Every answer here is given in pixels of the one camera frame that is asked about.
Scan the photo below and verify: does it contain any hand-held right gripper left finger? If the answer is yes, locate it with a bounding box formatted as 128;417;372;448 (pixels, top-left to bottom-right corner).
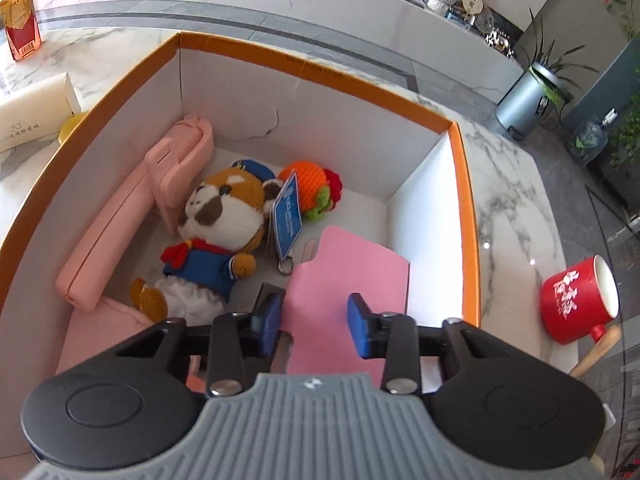
112;292;287;399

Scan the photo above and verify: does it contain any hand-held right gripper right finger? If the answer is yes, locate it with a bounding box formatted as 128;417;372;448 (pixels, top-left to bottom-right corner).
348;292;523;396

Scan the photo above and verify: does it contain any pink case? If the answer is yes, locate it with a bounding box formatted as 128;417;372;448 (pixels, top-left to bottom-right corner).
282;226;412;376

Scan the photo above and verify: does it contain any plush dog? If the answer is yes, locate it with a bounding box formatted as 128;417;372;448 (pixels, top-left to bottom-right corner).
130;159;304;326

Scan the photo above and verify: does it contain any orange crochet toy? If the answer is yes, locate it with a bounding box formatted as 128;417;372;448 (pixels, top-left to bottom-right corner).
277;159;345;224

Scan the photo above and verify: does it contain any pink soft pouch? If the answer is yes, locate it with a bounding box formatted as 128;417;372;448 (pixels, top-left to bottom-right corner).
55;296;152;377

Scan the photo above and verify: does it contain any pink plastic folding holder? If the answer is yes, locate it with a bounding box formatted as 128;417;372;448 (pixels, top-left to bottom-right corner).
55;115;216;314

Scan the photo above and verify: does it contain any orange cardboard box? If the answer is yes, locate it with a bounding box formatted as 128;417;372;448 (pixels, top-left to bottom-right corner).
0;30;484;378

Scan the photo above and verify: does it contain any red mug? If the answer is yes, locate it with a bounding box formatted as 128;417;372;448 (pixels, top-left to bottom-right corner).
539;255;621;345

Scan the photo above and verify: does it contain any grey pedal trash can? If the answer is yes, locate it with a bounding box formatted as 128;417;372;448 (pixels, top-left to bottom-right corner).
494;62;557;141

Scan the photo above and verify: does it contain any yellow round object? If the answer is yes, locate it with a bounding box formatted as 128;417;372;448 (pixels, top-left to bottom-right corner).
59;111;89;145

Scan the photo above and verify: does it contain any clear water jug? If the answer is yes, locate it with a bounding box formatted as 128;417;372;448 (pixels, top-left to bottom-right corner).
567;109;619;167

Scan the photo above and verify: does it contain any black and white toy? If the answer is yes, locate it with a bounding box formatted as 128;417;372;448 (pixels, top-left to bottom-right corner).
482;29;516;57

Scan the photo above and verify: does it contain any white cardboard box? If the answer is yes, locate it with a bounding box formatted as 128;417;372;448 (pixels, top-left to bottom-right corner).
0;72;82;155

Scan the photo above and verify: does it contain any long-leaf green plant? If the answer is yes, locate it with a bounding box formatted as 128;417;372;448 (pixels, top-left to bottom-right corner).
520;7;599;107

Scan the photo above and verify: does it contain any leafy green bush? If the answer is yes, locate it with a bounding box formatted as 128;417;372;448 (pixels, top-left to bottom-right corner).
607;104;640;172

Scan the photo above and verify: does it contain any orange drink bottle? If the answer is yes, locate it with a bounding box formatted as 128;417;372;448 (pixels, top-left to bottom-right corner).
0;0;44;62

